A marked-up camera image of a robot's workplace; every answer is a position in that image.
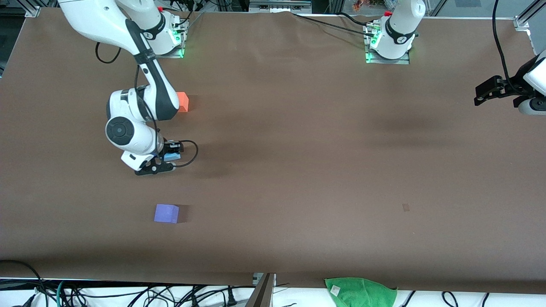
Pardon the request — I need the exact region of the purple foam block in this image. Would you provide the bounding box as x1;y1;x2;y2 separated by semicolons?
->
154;204;180;224

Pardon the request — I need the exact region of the short black base cable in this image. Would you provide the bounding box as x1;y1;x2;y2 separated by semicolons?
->
337;12;372;27

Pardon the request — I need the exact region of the long black base cable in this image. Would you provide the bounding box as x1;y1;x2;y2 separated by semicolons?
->
292;13;368;37

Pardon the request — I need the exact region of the thick black looped cable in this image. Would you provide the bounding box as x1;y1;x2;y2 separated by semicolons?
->
0;260;48;307

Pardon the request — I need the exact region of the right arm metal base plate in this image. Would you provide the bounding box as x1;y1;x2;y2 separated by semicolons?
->
154;17;189;59

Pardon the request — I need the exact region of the aluminium profile post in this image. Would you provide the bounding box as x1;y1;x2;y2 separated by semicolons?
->
245;273;276;307

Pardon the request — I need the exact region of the silver rail with sockets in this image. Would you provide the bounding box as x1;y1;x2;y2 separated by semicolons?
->
250;0;312;12

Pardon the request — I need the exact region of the teal cable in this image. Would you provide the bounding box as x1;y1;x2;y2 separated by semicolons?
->
55;279;70;307

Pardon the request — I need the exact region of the aluminium frame corner bracket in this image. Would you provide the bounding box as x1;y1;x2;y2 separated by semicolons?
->
514;0;546;30

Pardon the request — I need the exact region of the tangled black cable bundle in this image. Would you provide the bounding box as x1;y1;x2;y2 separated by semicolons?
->
64;284;256;307

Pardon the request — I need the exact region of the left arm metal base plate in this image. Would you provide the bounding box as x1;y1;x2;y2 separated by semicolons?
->
364;21;412;65

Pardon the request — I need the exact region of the green cloth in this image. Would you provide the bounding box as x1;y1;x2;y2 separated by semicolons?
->
324;277;398;307

